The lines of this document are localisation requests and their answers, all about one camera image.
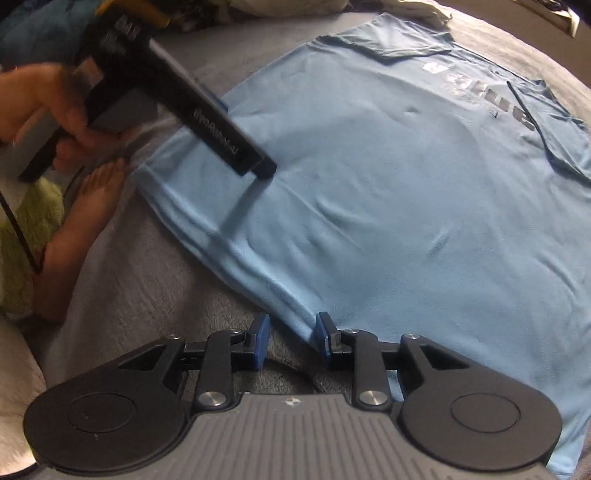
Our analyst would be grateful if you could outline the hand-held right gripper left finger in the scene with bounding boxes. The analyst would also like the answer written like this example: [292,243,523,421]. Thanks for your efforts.
[117,313,271,413]

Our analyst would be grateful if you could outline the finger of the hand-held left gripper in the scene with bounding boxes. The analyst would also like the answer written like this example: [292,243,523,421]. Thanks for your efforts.
[201,87,231,116]
[250,154,280,182]

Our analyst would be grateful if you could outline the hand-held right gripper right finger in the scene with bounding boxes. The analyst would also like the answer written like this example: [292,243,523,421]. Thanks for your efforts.
[315,312,467,411]

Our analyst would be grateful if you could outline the light blue t-shirt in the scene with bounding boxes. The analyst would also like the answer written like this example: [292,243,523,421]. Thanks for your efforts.
[131,13,591,478]

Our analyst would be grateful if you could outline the person's left hand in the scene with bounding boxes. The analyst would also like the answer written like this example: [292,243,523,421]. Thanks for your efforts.
[0,62,140,172]

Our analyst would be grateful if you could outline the blue duvet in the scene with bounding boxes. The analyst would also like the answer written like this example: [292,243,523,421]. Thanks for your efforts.
[0,0,107,70]

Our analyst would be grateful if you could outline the person's bare foot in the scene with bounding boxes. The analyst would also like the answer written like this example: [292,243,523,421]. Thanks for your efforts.
[34,157,127,324]

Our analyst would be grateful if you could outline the green fuzzy cloth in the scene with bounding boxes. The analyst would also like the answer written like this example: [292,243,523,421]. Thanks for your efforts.
[0,178,65,315]

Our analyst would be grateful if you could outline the white garment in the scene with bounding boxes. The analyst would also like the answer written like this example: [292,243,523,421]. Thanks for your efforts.
[344,0,452,24]

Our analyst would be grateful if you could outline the white fluffy cloth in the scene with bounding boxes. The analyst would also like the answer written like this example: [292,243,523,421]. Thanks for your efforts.
[0,318,47,472]

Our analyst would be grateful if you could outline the black cable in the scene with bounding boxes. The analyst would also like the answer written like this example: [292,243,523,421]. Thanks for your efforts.
[0,164,90,275]

